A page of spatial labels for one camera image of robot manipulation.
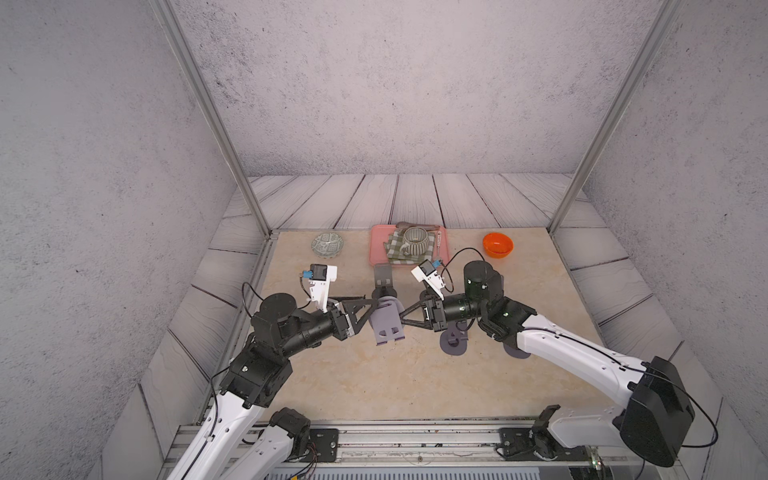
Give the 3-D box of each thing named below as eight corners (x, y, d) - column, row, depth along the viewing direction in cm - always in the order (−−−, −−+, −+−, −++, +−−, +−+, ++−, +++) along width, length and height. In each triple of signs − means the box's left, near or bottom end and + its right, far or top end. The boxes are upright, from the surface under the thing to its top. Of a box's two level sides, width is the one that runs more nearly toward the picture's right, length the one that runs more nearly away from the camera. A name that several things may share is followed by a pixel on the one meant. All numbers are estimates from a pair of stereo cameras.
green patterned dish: (311, 259, 114) (309, 252, 111) (316, 239, 121) (314, 232, 118) (341, 259, 114) (340, 252, 111) (344, 239, 121) (343, 232, 118)
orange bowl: (484, 259, 114) (487, 250, 110) (479, 241, 120) (482, 232, 116) (511, 258, 114) (515, 249, 110) (505, 241, 120) (509, 232, 116)
